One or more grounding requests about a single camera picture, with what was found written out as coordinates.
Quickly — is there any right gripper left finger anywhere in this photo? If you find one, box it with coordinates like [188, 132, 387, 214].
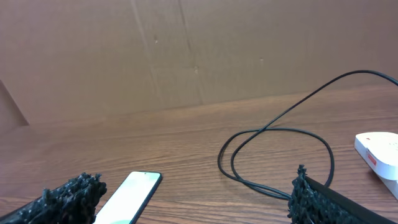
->
[1, 172, 107, 224]

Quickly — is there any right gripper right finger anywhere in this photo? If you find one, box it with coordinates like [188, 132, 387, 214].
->
[287, 165, 396, 224]

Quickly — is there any blue Galaxy smartphone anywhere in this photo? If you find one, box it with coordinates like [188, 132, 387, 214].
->
[94, 171, 162, 224]

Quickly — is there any black USB charging cable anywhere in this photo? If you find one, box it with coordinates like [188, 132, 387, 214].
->
[216, 69, 398, 201]

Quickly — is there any white charger plug adapter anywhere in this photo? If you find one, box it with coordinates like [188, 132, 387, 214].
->
[354, 132, 397, 180]

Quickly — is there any white power strip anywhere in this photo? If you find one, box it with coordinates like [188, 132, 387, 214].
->
[379, 177, 398, 200]

